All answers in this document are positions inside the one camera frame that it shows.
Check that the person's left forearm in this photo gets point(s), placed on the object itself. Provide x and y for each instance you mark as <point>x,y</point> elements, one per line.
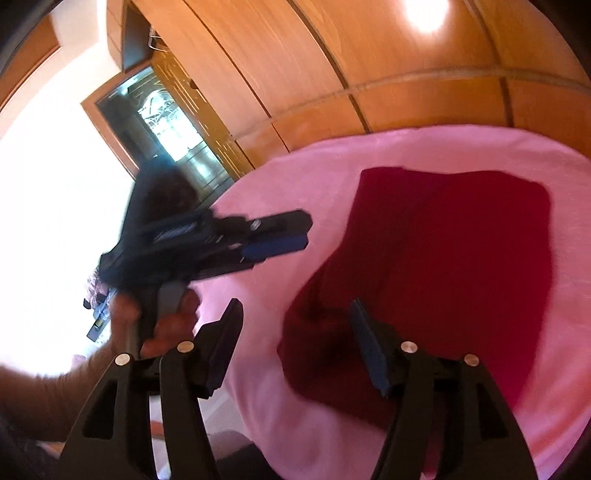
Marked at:
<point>46,392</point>

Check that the wooden framed glass door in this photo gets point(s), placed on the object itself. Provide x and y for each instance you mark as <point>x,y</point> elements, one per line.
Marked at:
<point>161,124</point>

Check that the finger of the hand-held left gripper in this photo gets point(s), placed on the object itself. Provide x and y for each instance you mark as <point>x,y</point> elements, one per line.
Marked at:
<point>277,247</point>
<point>277,224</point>

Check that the wooden panelled headboard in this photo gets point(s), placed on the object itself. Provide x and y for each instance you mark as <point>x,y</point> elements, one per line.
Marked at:
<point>369,69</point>

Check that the pink bed sheet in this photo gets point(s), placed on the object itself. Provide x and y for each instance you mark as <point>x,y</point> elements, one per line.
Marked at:
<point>277,194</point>

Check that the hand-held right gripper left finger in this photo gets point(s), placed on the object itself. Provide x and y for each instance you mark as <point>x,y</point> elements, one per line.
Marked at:
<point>220,353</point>

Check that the person's left hand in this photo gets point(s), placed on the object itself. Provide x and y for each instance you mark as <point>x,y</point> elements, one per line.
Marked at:
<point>168,332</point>

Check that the maroon sweater with rose print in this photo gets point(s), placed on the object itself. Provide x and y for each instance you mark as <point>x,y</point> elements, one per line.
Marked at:
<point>438,258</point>

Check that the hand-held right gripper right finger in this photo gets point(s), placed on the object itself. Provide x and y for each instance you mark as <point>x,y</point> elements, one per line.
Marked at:
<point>371,350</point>

